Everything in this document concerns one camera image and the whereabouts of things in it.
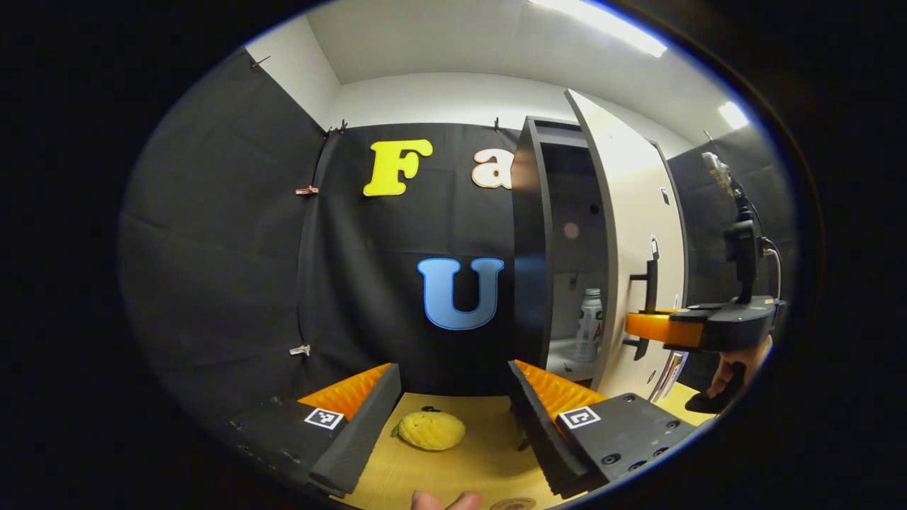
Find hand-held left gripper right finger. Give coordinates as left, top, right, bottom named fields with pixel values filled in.
left=507, top=360, right=716, bottom=500

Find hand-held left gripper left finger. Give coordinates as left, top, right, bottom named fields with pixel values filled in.
left=227, top=363, right=402, bottom=498

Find white plastic bottle green label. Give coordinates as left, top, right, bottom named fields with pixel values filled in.
left=574, top=287, right=604, bottom=363

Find dark grey cabinet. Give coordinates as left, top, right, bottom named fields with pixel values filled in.
left=510, top=115, right=688, bottom=397

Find white pink book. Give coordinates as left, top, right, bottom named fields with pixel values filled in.
left=648, top=351, right=689, bottom=403

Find yellow toy lemon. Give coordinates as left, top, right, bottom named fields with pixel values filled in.
left=391, top=411, right=467, bottom=452

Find small ceiling light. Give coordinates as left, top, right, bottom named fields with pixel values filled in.
left=717, top=101, right=750, bottom=130

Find black backdrop cloth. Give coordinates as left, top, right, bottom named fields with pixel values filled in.
left=117, top=46, right=798, bottom=426

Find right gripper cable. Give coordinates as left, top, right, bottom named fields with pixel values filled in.
left=760, top=236, right=784, bottom=302

